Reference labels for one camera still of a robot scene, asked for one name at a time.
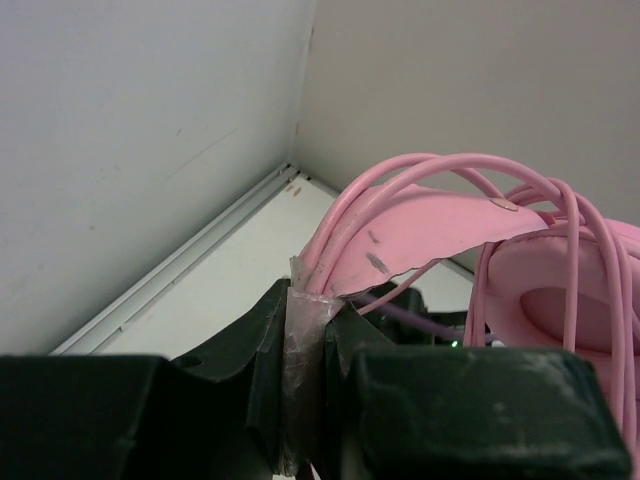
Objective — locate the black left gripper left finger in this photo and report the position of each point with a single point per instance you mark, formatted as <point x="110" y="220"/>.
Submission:
<point x="211" y="413"/>

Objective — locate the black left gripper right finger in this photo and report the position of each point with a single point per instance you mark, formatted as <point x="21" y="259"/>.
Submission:
<point x="438" y="412"/>

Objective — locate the pink headphones with cable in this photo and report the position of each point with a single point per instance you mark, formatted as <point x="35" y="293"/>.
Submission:
<point x="552" y="273"/>

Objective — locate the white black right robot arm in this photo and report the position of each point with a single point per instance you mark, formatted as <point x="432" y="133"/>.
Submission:
<point x="420" y="320"/>

